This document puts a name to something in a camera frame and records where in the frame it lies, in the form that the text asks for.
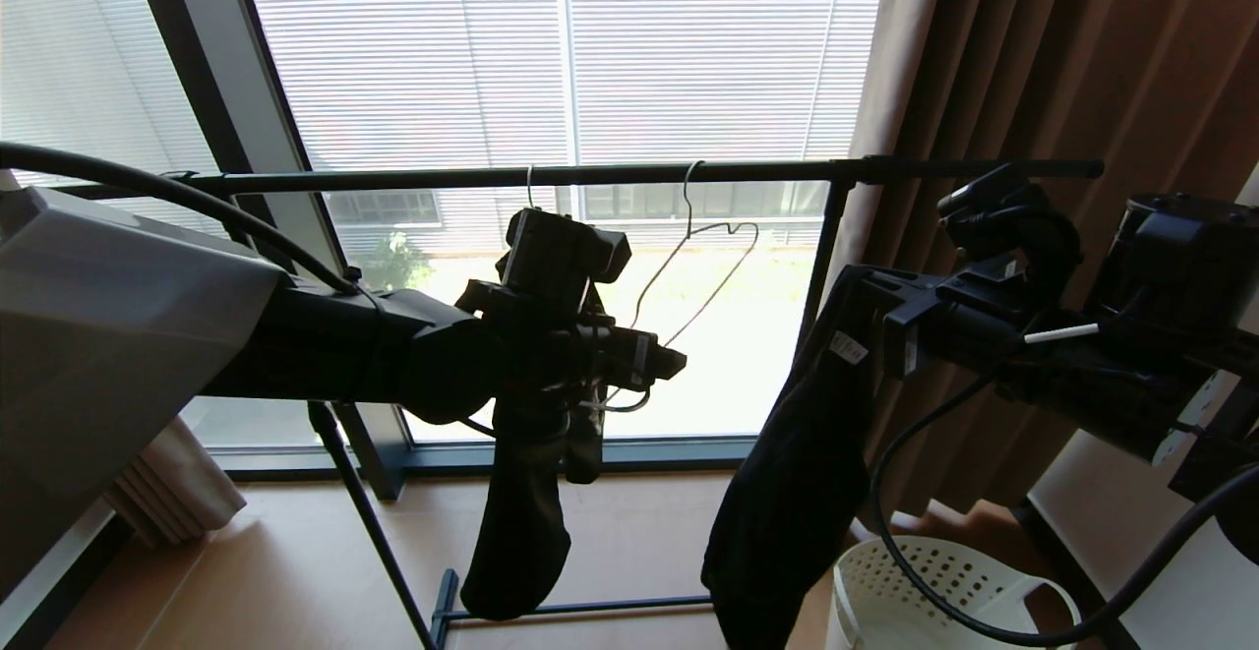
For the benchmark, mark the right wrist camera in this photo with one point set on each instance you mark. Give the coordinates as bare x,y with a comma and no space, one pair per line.
1003,207

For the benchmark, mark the black garment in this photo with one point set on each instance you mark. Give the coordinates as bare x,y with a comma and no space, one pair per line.
797,493
521,532

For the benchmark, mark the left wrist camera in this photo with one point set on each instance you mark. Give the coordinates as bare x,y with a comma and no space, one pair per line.
561,247

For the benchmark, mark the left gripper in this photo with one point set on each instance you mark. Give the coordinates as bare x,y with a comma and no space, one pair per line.
620,355

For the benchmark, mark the brown curtain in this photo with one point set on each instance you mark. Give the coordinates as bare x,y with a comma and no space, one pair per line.
1033,60
177,493

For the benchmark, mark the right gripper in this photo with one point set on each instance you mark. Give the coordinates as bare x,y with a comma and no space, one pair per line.
944,325

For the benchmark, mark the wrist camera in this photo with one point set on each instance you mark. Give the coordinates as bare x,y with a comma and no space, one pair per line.
561,247
1003,207

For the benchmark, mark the black clothes rack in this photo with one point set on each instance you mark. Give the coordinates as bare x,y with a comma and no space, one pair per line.
787,171

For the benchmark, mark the white laundry basket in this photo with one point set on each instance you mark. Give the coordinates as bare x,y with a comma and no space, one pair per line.
885,611

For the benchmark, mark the pink clothes hanger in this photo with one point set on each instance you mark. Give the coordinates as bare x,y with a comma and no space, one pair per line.
689,198
530,188

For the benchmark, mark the window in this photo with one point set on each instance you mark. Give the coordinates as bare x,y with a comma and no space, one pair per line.
443,60

